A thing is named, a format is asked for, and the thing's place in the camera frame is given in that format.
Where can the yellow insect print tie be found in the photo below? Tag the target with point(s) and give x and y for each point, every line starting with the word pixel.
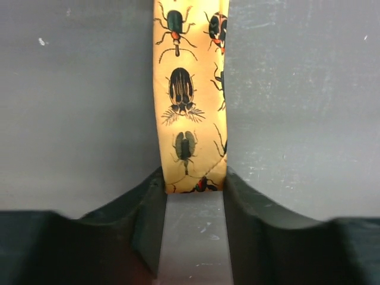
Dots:
pixel 189 44

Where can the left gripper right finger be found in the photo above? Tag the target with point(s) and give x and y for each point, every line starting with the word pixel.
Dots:
pixel 270 244

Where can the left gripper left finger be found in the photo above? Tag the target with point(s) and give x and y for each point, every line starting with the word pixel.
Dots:
pixel 118 243

